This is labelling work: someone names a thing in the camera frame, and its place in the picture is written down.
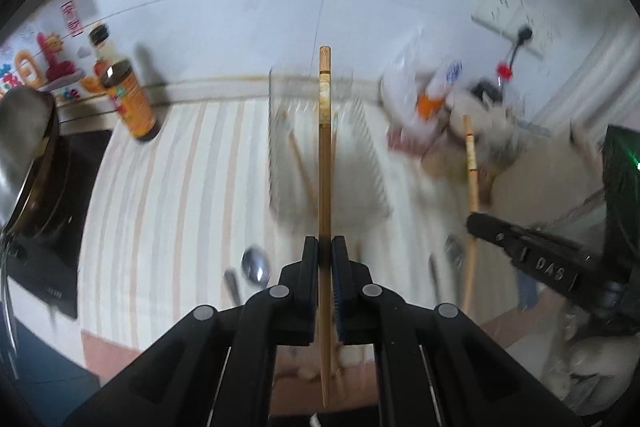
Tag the colourful wall stickers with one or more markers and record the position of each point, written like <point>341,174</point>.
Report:
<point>45,57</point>

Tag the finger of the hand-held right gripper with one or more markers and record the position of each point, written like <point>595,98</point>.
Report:
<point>525,252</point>

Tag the clear plastic utensil holder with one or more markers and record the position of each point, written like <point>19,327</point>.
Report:
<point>330,147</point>

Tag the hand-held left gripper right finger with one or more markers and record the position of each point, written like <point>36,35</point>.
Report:
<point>338,269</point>

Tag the white plastic bag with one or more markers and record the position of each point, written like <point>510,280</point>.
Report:
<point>585,367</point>

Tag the white bottle orange label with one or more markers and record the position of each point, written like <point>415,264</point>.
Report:
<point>437,89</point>

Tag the metal fork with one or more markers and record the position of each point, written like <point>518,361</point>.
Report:
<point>455,252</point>

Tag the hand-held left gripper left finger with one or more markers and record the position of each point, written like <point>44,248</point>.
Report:
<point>313,269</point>

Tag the metal spoon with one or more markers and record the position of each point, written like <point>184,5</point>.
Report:
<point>256,266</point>

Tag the clear plastic bag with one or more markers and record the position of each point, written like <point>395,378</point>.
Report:
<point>400,97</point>

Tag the white wall outlet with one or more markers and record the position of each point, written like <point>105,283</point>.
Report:
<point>500,9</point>

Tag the black induction cooktop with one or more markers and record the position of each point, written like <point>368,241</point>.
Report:
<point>65,227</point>

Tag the metal pot with lid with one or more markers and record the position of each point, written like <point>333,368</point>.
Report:
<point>25,147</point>

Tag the long wooden chopstick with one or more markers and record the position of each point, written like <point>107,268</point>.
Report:
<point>471,187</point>
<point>325,167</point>

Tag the striped tablecloth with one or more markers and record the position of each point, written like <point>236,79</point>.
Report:
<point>190,207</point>

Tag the brown sauce bottle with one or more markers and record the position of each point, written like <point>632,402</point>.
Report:
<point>130,97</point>

